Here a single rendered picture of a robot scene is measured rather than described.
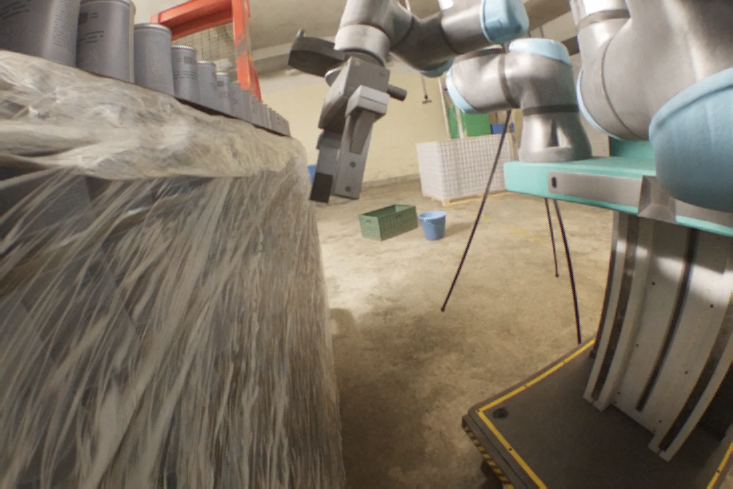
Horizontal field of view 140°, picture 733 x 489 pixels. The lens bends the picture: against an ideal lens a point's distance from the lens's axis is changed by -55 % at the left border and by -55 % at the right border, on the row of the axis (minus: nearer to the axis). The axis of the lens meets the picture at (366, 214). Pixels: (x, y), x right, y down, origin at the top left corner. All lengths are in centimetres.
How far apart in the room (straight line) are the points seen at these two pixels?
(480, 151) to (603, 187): 466
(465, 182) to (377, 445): 431
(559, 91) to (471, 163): 447
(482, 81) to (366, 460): 120
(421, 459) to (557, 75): 117
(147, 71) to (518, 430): 95
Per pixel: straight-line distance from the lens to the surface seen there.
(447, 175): 482
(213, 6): 184
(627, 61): 16
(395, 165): 919
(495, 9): 40
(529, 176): 57
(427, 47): 46
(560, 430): 88
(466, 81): 63
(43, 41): 19
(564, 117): 57
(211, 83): 41
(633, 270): 71
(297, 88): 923
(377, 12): 42
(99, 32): 24
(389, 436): 126
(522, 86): 58
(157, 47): 30
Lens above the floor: 102
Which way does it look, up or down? 12 degrees down
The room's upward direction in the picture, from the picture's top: 9 degrees counter-clockwise
